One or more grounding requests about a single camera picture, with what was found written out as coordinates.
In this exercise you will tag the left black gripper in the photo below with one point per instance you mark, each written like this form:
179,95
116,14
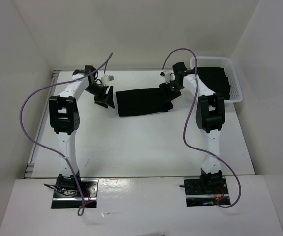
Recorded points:
103,103

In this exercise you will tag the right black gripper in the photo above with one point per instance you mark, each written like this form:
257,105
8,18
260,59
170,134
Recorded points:
164,87

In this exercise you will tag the black skirt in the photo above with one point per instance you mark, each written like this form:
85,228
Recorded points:
144,101

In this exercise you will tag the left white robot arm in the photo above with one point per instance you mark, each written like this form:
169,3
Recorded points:
65,121

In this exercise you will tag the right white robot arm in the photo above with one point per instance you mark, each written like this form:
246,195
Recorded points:
209,117

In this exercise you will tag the black folded skirts stack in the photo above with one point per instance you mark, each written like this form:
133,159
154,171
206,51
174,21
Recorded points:
216,80

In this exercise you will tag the white plastic basket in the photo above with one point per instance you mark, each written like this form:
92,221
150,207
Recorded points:
225,63

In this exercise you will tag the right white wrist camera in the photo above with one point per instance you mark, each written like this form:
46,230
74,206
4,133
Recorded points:
167,75

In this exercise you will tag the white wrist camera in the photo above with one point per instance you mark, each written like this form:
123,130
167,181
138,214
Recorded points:
167,75
105,79

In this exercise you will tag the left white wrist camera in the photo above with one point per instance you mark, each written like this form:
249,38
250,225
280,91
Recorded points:
105,79

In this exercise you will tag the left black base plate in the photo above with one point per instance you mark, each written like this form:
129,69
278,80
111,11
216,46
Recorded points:
71,199

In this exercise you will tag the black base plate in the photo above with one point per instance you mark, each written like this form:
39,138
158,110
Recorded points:
71,199
196,195

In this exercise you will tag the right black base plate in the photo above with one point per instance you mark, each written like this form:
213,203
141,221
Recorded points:
196,195

